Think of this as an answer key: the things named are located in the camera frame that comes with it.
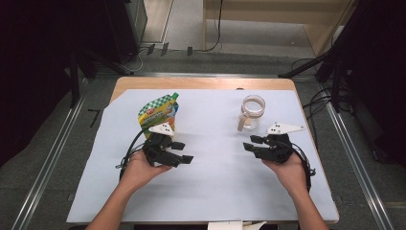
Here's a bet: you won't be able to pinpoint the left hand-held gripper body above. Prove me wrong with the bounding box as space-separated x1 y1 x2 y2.
142 123 176 168

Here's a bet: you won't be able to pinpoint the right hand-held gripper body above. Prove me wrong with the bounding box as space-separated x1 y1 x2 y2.
261 122 306 165

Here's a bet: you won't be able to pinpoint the clear jar with beige ring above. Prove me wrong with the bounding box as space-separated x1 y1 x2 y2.
237 94 266 132

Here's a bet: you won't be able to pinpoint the green checkered yellow pouch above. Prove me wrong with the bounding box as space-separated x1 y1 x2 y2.
137 92 180 139

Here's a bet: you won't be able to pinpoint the person's right hand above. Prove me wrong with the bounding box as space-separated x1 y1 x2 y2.
261 152 307 196

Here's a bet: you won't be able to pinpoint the person's left hand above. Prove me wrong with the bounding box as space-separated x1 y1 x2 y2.
119 150 173 193

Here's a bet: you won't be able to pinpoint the white table mat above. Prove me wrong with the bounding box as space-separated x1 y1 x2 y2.
66 88 340 224

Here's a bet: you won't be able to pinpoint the black stand with slanted bar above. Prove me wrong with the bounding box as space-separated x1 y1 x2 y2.
278 0 363 80

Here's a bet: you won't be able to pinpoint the light wooden shelf unit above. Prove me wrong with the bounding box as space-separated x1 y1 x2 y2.
202 0 359 58

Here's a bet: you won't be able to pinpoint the dark cabinet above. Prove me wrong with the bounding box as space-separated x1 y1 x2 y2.
104 0 148 63

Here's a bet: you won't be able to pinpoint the black floor cables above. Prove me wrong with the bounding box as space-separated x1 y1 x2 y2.
290 57 352 143

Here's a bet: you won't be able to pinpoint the metal floor rail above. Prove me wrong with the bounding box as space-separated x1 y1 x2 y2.
11 80 90 230
319 82 395 230

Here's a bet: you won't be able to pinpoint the white floor cable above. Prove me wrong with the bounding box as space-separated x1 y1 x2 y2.
122 47 146 73

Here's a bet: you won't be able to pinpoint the black upright post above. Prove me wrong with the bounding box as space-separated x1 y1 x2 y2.
69 50 81 108

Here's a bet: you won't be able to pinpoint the black hanging cable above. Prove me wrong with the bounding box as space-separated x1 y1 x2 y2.
204 0 224 53

